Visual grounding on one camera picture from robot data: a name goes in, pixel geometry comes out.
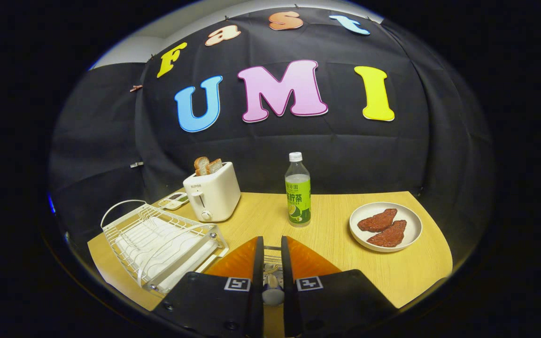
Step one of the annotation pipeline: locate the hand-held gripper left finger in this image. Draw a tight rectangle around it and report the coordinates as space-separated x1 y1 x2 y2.
152 236 265 338

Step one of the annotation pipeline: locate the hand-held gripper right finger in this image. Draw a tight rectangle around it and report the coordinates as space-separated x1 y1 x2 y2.
281 236 398 338

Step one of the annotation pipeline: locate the spoon with striped handle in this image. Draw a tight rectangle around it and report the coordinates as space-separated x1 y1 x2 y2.
262 263 285 306

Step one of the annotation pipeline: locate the metal wire basket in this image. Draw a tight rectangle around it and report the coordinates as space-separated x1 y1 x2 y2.
264 246 283 282

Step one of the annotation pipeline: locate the white wire dish rack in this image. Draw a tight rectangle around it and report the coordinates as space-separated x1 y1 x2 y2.
100 200 230 295

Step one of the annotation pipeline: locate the white divided seasoning dish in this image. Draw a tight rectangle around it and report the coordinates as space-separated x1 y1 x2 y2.
158 192 190 210

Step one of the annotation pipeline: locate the cream plate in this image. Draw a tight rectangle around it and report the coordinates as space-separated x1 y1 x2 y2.
349 202 423 253

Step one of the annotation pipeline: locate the green label drink bottle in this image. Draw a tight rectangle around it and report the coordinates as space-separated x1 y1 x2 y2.
285 152 312 227

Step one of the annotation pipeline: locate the white toaster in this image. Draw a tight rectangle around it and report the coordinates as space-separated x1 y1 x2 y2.
183 162 241 223

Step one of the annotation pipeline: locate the black backdrop cloth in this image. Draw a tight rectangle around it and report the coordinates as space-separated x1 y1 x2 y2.
47 7 494 263

